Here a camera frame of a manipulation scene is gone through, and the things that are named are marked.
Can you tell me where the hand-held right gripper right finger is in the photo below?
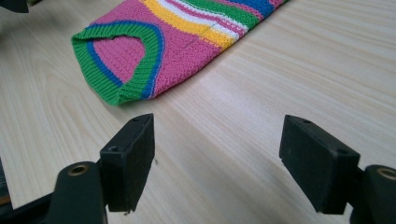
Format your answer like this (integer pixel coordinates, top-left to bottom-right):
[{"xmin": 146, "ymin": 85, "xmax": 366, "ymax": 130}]
[{"xmin": 278, "ymin": 114, "xmax": 361, "ymax": 216}]

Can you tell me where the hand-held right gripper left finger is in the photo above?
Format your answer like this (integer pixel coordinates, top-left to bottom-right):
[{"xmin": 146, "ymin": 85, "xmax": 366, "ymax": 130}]
[{"xmin": 99, "ymin": 113, "xmax": 156, "ymax": 215}]

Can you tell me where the colourful striped knit garment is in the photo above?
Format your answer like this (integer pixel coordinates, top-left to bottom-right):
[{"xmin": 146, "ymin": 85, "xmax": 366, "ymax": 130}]
[{"xmin": 71, "ymin": 0, "xmax": 290, "ymax": 106}]

